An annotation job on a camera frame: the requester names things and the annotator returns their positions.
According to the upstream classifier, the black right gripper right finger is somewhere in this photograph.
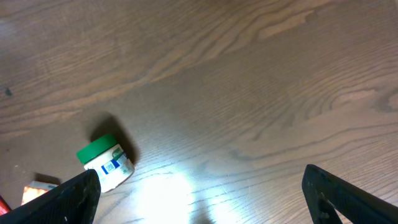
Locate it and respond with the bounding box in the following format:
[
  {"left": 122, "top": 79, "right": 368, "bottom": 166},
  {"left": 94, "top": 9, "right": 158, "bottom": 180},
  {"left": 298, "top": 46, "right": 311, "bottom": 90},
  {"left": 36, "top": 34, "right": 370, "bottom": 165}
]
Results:
[{"left": 302, "top": 164, "right": 397, "bottom": 224}]

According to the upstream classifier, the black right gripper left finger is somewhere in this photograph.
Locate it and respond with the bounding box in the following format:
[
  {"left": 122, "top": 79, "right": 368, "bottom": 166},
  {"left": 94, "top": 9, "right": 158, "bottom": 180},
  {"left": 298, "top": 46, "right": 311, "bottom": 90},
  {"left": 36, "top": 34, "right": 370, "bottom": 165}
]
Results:
[{"left": 1, "top": 169, "right": 101, "bottom": 224}]

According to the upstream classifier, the green lid cream jar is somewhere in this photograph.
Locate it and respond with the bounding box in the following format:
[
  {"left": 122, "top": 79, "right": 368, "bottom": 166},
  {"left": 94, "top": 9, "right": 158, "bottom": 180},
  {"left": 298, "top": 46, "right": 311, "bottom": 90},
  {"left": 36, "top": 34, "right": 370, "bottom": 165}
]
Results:
[{"left": 76, "top": 134, "right": 134, "bottom": 193}]

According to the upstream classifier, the red snack stick packet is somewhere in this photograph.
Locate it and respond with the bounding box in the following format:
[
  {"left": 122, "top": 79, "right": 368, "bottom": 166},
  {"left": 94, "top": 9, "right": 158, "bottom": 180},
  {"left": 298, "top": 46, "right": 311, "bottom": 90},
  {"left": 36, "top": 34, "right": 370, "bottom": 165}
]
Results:
[{"left": 0, "top": 196, "right": 11, "bottom": 216}]

